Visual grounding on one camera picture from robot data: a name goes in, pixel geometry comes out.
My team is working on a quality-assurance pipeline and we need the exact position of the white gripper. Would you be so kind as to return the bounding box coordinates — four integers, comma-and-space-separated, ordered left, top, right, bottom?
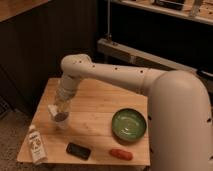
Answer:
54, 75, 80, 113

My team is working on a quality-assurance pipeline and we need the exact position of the white sponge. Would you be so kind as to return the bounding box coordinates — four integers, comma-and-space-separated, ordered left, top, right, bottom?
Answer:
48, 105, 58, 117

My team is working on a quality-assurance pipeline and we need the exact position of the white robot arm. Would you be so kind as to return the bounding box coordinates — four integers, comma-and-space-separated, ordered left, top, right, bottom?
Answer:
57, 54, 213, 171

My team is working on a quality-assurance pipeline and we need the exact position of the white ceramic cup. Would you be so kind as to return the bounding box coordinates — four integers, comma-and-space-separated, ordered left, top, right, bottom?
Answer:
52, 112, 69, 129

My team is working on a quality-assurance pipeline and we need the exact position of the green ceramic bowl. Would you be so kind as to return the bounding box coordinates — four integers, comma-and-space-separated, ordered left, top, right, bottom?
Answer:
111, 108, 147, 142

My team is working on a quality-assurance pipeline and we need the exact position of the wooden table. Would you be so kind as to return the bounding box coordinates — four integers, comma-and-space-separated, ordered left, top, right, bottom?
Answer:
16, 77, 151, 167

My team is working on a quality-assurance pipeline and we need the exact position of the black rectangular block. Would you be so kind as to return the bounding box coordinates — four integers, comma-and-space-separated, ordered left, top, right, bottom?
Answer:
66, 142, 91, 160

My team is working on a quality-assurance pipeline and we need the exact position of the metal pole with base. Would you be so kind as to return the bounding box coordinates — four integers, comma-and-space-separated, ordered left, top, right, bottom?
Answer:
97, 0, 196, 72

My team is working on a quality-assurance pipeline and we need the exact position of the white plastic bottle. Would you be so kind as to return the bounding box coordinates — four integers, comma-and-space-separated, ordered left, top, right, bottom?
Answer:
28, 125, 47, 165

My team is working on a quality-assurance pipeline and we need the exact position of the orange red oblong object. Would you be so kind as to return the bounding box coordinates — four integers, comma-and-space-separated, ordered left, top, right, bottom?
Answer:
109, 149, 133, 161

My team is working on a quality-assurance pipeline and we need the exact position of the wooden shelf with items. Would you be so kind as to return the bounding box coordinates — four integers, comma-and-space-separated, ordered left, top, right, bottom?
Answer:
111, 0, 213, 26

